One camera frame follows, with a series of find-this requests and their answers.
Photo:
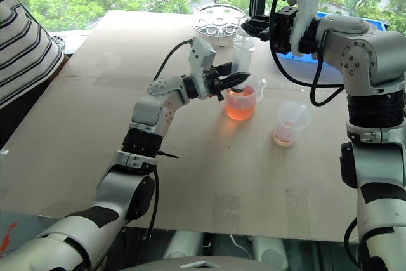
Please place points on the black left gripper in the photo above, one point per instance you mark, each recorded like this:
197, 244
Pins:
213, 86

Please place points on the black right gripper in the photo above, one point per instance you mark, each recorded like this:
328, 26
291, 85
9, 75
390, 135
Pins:
281, 33

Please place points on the clear plastic syringe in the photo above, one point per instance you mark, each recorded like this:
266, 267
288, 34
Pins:
242, 53

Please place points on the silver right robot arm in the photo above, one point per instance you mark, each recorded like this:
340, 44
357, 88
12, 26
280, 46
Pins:
364, 49

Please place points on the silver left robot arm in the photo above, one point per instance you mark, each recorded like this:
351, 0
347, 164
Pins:
149, 109

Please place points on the small clear plastic measuring cup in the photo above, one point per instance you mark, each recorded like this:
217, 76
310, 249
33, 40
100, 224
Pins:
290, 122

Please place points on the round metal steamer plate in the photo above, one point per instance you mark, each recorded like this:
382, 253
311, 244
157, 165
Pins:
217, 22

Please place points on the blue plastic bin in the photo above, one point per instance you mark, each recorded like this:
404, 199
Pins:
349, 18

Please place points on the white rounded cylinder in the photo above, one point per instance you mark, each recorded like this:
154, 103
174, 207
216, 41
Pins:
269, 248
184, 245

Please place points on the person in striped shirt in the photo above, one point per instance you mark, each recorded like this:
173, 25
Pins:
22, 45

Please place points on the grey panel with red mark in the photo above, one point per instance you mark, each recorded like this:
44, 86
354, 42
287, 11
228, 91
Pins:
16, 229

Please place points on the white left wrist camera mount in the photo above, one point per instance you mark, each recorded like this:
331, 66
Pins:
200, 61

